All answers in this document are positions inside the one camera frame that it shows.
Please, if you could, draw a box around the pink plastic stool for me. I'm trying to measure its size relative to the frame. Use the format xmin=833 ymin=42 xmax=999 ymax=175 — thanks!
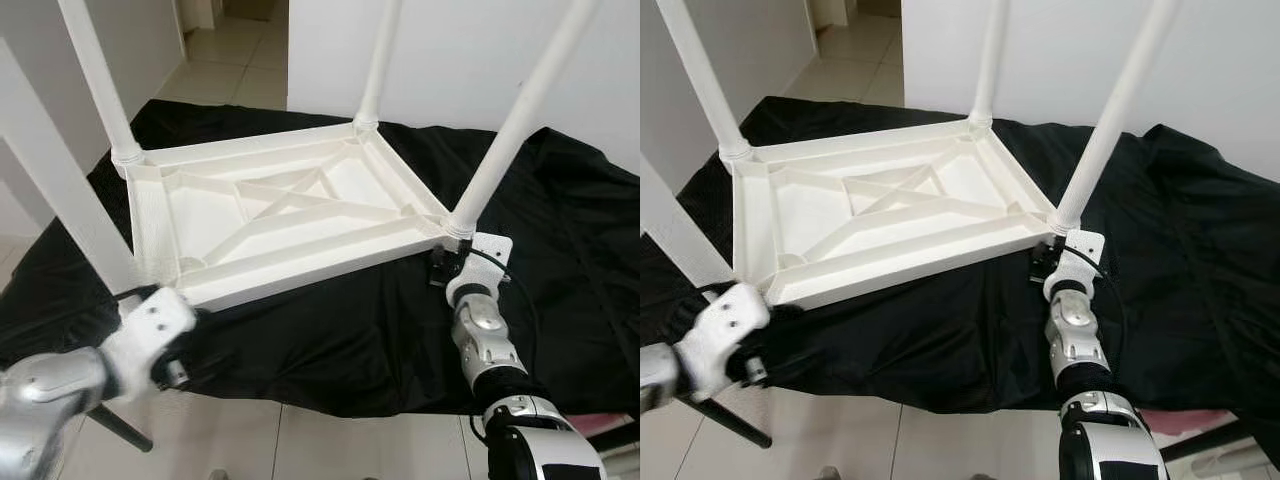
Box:
xmin=1140 ymin=408 xmax=1226 ymax=433
xmin=570 ymin=412 xmax=636 ymax=436

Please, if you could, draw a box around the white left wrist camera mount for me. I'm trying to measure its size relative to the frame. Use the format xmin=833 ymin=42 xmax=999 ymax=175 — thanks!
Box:
xmin=100 ymin=287 xmax=198 ymax=401
xmin=675 ymin=282 xmax=773 ymax=401

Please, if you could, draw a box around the black metal table frame leg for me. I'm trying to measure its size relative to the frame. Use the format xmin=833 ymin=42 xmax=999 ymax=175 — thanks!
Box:
xmin=88 ymin=402 xmax=154 ymax=453
xmin=1160 ymin=420 xmax=1251 ymax=463
xmin=690 ymin=395 xmax=773 ymax=449
xmin=585 ymin=420 xmax=641 ymax=453

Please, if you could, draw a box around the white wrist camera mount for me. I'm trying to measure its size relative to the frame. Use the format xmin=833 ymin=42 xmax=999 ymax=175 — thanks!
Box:
xmin=447 ymin=233 xmax=514 ymax=309
xmin=1043 ymin=230 xmax=1106 ymax=303
xmin=675 ymin=282 xmax=773 ymax=401
xmin=100 ymin=287 xmax=198 ymax=401

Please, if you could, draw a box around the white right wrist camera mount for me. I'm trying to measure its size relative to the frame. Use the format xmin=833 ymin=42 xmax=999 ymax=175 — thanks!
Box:
xmin=447 ymin=233 xmax=514 ymax=309
xmin=1043 ymin=230 xmax=1106 ymax=303

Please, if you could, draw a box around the white plastic table leg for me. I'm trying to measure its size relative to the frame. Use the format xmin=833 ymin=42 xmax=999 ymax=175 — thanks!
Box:
xmin=353 ymin=0 xmax=403 ymax=133
xmin=968 ymin=0 xmax=1011 ymax=129
xmin=640 ymin=150 xmax=736 ymax=291
xmin=0 ymin=38 xmax=146 ymax=299
xmin=1052 ymin=0 xmax=1181 ymax=233
xmin=445 ymin=0 xmax=601 ymax=241
xmin=655 ymin=0 xmax=753 ymax=166
xmin=57 ymin=0 xmax=146 ymax=179

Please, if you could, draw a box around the white plastic table top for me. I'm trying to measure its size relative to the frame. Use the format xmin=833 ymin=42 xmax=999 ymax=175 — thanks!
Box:
xmin=728 ymin=112 xmax=1066 ymax=311
xmin=120 ymin=118 xmax=469 ymax=311

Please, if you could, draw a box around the black cloth table cover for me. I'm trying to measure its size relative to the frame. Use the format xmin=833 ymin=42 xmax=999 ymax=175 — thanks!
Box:
xmin=0 ymin=98 xmax=641 ymax=419
xmin=640 ymin=95 xmax=1280 ymax=446

